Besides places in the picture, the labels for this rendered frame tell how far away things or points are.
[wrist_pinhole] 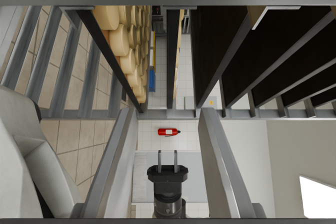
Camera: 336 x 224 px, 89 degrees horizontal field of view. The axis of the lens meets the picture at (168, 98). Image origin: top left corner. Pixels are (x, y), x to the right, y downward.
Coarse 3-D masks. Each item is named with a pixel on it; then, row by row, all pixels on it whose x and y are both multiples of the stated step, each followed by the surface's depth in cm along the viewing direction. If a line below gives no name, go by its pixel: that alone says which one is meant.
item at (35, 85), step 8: (56, 8) 70; (48, 16) 65; (56, 16) 68; (48, 24) 65; (56, 24) 67; (48, 32) 65; (56, 32) 66; (40, 40) 61; (48, 40) 64; (40, 48) 61; (48, 48) 63; (40, 56) 61; (48, 56) 62; (40, 64) 61; (48, 64) 61; (32, 72) 57; (40, 72) 60; (32, 80) 57; (40, 80) 59; (32, 88) 57; (40, 88) 58; (32, 96) 57
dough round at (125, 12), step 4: (120, 8) 27; (124, 8) 28; (128, 8) 30; (120, 12) 28; (124, 12) 28; (128, 12) 30; (120, 16) 28; (124, 16) 28; (128, 16) 30; (120, 20) 28; (124, 20) 28; (128, 20) 30; (124, 24) 29; (128, 24) 30
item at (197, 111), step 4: (192, 44) 61; (192, 48) 60; (192, 52) 59; (192, 56) 59; (192, 60) 59; (192, 64) 59; (192, 68) 59; (192, 72) 59; (192, 76) 59; (196, 108) 53; (200, 108) 55; (196, 112) 52; (196, 116) 52
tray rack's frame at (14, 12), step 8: (0, 8) 64; (8, 8) 67; (16, 8) 70; (0, 16) 64; (8, 16) 67; (16, 16) 70; (0, 24) 64; (8, 24) 67; (16, 24) 70; (0, 32) 64; (8, 32) 67; (0, 40) 64; (8, 40) 67; (0, 48) 64; (0, 56) 64; (0, 64) 64
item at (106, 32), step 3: (102, 30) 23; (105, 30) 24; (108, 30) 26; (105, 33) 24; (108, 33) 26; (105, 36) 24; (108, 36) 26; (108, 39) 26; (108, 42) 26; (117, 57) 30; (117, 60) 30; (120, 66) 32; (126, 75) 37; (126, 78) 37; (132, 90) 43; (135, 96) 47
